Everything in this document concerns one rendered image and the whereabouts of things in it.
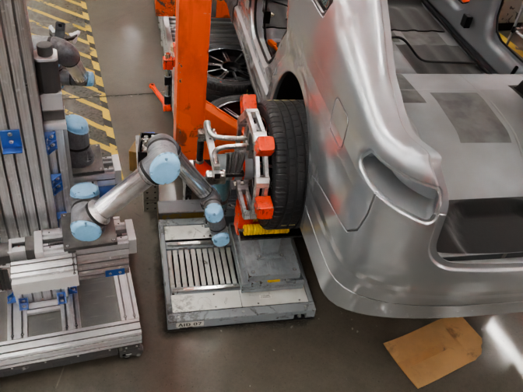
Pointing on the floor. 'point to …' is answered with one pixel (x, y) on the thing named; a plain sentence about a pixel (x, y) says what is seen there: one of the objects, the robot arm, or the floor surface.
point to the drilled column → (151, 195)
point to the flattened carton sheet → (435, 350)
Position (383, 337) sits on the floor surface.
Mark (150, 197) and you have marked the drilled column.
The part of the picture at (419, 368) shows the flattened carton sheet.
